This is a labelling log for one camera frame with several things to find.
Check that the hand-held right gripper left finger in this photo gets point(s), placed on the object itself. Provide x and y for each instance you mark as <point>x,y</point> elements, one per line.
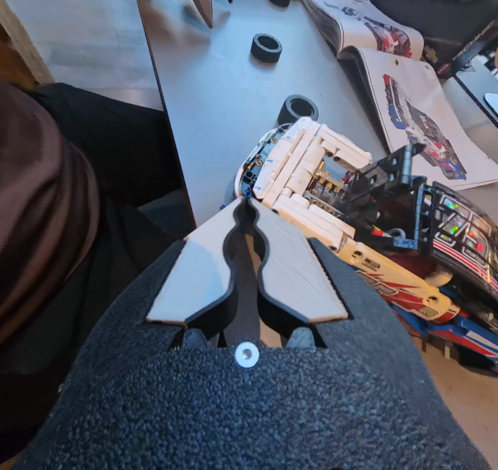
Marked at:
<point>190,283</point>

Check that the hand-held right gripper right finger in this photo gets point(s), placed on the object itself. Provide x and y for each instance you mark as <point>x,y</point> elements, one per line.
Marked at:
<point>299,283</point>

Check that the black treaded toy tire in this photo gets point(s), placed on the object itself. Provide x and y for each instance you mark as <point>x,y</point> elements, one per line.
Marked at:
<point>266,55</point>

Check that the toy brick race car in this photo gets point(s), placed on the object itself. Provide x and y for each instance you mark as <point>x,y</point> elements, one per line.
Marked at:
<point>311,174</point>

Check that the grey desk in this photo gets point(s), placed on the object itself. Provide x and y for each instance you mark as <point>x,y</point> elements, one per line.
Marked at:
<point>218,88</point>

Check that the wooden beam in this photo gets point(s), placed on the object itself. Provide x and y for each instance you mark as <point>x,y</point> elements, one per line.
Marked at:
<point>23,42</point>

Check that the open instruction booklet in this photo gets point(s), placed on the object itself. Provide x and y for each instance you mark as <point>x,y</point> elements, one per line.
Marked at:
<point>420,120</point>

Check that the black toy car box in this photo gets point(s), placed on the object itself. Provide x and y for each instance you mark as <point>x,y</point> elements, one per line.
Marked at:
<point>447,18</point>

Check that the white stand base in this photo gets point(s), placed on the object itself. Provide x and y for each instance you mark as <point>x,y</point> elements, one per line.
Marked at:
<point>492,104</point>

